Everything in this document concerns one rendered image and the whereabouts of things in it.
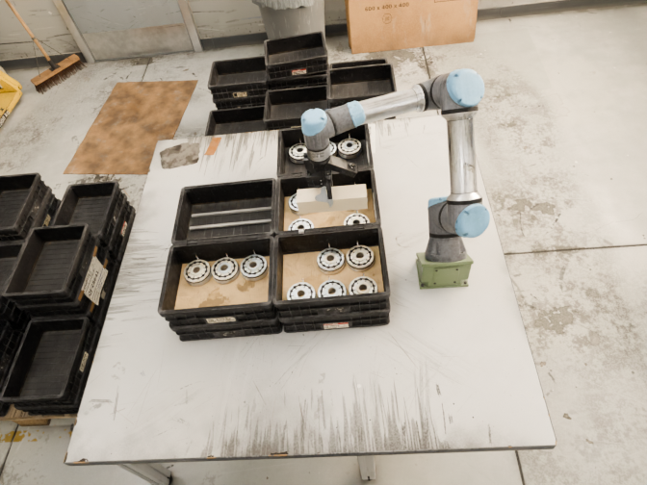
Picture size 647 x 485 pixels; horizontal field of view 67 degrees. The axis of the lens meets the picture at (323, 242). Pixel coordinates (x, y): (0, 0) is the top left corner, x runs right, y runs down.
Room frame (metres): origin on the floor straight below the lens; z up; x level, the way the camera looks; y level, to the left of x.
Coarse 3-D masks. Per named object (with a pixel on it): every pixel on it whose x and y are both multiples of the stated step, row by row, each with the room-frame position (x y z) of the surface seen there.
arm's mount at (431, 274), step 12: (420, 252) 1.08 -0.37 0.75; (420, 264) 1.00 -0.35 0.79; (432, 264) 0.94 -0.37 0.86; (444, 264) 0.94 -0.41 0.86; (456, 264) 0.93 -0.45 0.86; (468, 264) 0.92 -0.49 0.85; (420, 276) 0.98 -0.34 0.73; (432, 276) 0.94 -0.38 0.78; (444, 276) 0.93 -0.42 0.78; (456, 276) 0.93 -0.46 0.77; (468, 276) 0.93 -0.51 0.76; (420, 288) 0.95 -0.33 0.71; (432, 288) 0.94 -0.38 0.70
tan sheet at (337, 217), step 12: (288, 204) 1.38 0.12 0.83; (372, 204) 1.30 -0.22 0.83; (288, 216) 1.32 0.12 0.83; (300, 216) 1.31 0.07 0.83; (312, 216) 1.30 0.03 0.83; (324, 216) 1.28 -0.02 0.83; (336, 216) 1.27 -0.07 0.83; (348, 216) 1.26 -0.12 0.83; (372, 216) 1.24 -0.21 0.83; (288, 228) 1.25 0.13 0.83
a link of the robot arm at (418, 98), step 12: (420, 84) 1.36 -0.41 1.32; (384, 96) 1.33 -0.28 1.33; (396, 96) 1.32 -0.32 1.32; (408, 96) 1.32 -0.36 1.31; (420, 96) 1.32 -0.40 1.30; (372, 108) 1.28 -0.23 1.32; (384, 108) 1.29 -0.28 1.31; (396, 108) 1.29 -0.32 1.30; (408, 108) 1.30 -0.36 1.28; (420, 108) 1.31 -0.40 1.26; (432, 108) 1.31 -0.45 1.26; (372, 120) 1.27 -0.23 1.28
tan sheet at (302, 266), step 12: (312, 252) 1.11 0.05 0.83; (288, 264) 1.08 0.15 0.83; (300, 264) 1.07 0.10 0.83; (312, 264) 1.06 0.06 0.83; (288, 276) 1.02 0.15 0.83; (300, 276) 1.01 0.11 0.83; (312, 276) 1.01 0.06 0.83; (324, 276) 1.00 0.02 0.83; (336, 276) 0.99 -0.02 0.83; (348, 276) 0.98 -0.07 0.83; (372, 276) 0.96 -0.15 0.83; (288, 288) 0.97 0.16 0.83; (348, 288) 0.93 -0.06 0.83
